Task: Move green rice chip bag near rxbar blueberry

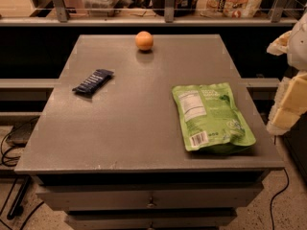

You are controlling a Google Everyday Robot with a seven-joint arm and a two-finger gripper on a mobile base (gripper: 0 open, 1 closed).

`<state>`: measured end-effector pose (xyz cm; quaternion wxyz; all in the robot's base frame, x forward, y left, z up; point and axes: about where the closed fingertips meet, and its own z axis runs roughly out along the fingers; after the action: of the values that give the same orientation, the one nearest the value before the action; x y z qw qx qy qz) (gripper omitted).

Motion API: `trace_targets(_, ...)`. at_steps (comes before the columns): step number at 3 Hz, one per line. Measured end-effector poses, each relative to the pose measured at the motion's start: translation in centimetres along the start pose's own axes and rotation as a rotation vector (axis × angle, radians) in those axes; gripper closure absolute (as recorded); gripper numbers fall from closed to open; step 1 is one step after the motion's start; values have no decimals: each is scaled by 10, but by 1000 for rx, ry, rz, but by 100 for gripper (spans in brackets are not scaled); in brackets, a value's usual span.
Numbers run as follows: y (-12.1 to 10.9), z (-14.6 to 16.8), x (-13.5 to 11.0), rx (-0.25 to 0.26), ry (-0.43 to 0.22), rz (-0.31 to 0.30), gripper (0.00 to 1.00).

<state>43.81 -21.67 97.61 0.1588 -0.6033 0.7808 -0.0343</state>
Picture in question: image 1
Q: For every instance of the grey cabinet with drawers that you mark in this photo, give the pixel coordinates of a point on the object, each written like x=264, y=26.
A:
x=116, y=159

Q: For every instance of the green rice chip bag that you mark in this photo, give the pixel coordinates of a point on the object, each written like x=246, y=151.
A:
x=209, y=119

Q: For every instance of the dark power adapter box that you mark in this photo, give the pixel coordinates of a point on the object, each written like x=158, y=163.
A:
x=20, y=135

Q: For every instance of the printed snack bag on shelf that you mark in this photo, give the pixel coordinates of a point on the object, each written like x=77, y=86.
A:
x=230, y=8

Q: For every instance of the clear plastic container on shelf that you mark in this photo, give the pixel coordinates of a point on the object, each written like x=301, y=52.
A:
x=100, y=7

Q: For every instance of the orange fruit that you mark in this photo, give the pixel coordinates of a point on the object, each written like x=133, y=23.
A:
x=144, y=41

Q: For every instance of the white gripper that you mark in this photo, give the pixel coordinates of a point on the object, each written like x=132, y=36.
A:
x=299, y=50

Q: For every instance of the blue rxbar blueberry bar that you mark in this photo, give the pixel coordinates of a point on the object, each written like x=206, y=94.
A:
x=96, y=80

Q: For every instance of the metal shelf rail frame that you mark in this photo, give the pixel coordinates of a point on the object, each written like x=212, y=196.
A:
x=138, y=13

